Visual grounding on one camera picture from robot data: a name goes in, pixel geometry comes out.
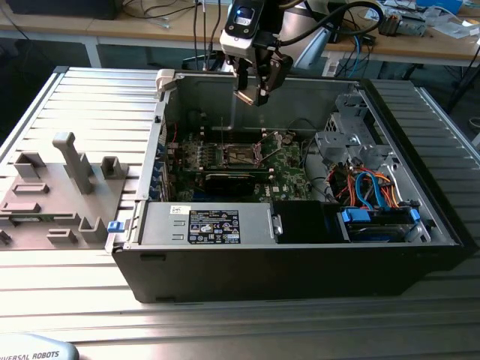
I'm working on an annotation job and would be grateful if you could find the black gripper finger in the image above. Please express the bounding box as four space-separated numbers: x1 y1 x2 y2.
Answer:
253 51 294 107
225 55 250 92

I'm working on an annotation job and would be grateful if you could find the silver CPU chip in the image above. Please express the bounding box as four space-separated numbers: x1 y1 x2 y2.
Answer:
233 85 260 106

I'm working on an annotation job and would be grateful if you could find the black RAM slot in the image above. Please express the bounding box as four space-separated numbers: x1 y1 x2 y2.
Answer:
204 127 264 143

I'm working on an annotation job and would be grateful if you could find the metal socket cover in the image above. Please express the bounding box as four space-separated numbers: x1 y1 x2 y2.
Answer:
255 130 283 163

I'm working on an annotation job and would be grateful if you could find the CPU socket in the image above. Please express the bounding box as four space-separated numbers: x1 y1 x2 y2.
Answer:
221 144 263 168

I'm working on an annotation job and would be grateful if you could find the CPU cooler heat sink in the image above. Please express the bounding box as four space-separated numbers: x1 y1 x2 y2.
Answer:
377 10 401 37

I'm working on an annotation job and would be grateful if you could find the white power strip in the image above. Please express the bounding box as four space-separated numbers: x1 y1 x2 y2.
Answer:
322 52 341 78

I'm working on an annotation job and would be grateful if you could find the metal disk bay cage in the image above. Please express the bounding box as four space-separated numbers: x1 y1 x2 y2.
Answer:
313 93 399 177

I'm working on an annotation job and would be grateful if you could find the green motherboard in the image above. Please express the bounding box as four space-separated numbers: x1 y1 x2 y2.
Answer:
164 129 316 202

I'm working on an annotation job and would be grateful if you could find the black graphics card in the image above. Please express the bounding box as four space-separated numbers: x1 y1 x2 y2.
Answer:
198 168 272 197

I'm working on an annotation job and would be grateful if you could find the blue expansion card retainer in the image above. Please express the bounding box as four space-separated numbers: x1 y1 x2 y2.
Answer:
148 123 170 200

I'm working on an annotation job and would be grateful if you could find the wooden desk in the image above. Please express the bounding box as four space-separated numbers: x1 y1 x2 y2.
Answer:
322 0 480 113
0 0 233 68

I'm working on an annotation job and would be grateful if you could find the black plastic fan shroud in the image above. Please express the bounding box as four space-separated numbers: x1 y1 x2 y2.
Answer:
271 200 338 245

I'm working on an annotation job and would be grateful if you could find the hard disk in blue carrier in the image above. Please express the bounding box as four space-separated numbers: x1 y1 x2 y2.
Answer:
336 206 423 243

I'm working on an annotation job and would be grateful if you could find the grey power supply unit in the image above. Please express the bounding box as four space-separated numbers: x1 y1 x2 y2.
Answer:
139 202 275 247

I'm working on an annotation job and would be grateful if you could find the blue box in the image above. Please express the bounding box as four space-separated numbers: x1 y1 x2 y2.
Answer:
415 0 463 14

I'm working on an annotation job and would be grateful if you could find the clear plastic bag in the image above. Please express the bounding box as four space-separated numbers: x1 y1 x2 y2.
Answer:
430 14 480 39

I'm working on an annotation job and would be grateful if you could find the black device case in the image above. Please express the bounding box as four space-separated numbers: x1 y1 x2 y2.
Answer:
5 0 119 20

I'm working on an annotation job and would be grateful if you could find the black PC case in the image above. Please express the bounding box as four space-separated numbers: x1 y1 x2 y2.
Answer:
111 69 477 304

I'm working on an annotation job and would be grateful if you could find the grey parts rack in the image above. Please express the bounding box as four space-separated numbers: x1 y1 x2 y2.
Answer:
0 130 131 251

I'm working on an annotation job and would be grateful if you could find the pale blue teach pendant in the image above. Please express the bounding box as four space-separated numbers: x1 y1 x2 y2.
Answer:
0 332 80 360

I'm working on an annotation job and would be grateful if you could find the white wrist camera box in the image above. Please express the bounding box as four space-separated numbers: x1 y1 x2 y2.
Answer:
219 3 262 57

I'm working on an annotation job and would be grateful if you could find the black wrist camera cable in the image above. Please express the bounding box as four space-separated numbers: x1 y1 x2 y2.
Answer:
279 1 386 47

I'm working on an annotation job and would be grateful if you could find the black hanging cable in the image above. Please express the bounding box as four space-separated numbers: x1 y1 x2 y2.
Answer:
191 0 211 72

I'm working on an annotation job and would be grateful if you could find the beige case release handle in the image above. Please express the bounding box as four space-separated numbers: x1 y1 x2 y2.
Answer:
155 69 177 101

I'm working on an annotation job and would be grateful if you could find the blue hanging cable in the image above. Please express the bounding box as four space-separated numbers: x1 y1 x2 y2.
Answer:
349 30 373 73

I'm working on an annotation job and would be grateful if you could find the grey metal drive bracket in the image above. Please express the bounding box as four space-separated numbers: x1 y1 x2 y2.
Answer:
398 15 428 38

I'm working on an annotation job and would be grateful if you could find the orange wire bundle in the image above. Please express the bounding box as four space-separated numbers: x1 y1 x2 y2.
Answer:
329 168 402 209

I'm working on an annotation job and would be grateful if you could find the blue flat wire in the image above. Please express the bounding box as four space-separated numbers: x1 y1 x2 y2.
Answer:
354 170 392 212

